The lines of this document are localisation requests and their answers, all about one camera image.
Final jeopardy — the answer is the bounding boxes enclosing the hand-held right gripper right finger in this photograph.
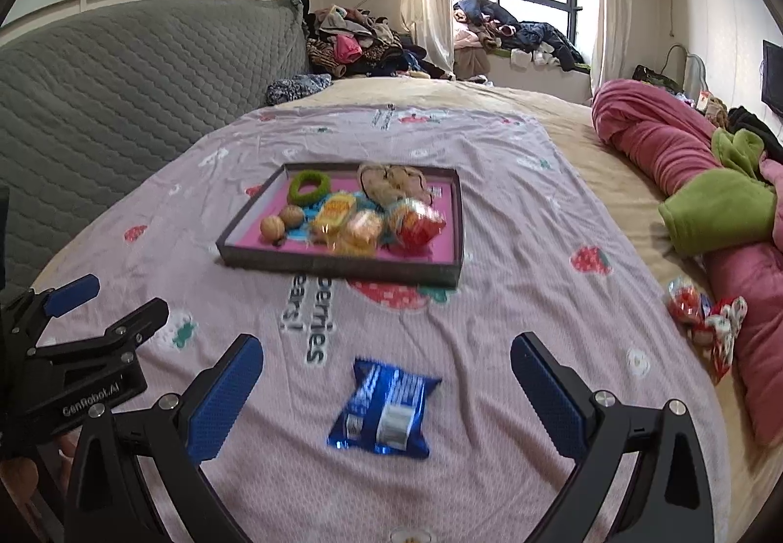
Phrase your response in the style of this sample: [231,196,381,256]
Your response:
[509,331,716,543]

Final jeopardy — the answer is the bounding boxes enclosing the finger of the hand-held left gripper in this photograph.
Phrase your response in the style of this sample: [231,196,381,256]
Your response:
[27,297,170,365]
[3,274,102,336]

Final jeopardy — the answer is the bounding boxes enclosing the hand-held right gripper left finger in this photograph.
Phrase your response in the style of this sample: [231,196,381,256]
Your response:
[64,333,265,543]

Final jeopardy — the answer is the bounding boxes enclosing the blue cookie packet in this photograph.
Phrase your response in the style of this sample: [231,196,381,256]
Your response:
[327,357,443,460]

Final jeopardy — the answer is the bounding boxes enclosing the shallow dark cardboard box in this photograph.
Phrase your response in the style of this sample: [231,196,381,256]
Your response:
[215,162,466,290]

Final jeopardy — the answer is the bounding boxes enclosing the green fuzzy hair scrunchie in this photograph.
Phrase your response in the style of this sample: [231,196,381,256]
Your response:
[289,169,333,207]

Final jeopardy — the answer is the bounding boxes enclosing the yellow rice cracker packet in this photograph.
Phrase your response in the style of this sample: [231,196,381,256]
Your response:
[309,193,359,241]
[330,211,386,258]

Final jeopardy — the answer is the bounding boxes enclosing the red snack packet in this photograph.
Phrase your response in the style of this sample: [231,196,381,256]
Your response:
[385,197,449,255]

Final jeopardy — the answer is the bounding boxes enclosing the beige sheer hair scrunchie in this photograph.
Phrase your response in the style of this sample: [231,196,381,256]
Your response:
[356,162,434,212]

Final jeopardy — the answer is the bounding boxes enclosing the person's left hand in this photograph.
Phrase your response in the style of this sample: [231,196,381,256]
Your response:
[0,433,79,501]

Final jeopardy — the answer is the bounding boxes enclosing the pink strawberry printed bed sheet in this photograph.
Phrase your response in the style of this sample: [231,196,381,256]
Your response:
[27,105,723,543]

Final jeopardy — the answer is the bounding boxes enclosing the red candy packet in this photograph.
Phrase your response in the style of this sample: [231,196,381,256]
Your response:
[667,277,714,330]

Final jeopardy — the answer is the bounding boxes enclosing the red and white scrunchie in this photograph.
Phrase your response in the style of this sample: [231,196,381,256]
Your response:
[691,295,748,386]

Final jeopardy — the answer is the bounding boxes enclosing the grey quilted headboard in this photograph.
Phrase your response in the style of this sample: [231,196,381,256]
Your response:
[0,0,313,299]

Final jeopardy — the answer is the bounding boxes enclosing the pink and blue book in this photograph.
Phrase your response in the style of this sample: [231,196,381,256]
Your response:
[235,172,457,265]

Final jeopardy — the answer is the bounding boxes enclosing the beige bed sheet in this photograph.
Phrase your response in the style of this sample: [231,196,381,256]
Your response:
[312,78,783,543]

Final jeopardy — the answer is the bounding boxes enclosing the green fleece blanket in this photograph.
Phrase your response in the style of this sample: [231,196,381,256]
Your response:
[659,128,783,258]

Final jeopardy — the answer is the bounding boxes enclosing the pink quilt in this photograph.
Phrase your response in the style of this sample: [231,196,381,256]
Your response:
[590,79,783,446]

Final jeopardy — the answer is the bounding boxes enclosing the dark blue patterned pillow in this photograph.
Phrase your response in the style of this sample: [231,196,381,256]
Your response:
[266,74,334,106]

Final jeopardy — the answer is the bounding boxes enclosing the beige window seat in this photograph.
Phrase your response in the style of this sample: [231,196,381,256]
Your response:
[456,44,597,103]

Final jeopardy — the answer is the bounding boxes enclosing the black bag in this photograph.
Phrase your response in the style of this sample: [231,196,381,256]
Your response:
[631,64,683,91]

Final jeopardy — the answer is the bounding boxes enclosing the dark crumpled clothes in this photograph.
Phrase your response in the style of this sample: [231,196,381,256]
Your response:
[703,96,783,165]

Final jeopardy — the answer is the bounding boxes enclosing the pile of mixed clothes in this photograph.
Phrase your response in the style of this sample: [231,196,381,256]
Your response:
[294,0,457,82]

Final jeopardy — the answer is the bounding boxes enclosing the heap of dark clothes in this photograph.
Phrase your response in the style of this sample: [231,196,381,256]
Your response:
[453,0,591,72]

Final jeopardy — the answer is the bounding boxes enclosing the black television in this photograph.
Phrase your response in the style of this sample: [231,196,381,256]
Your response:
[761,40,783,121]

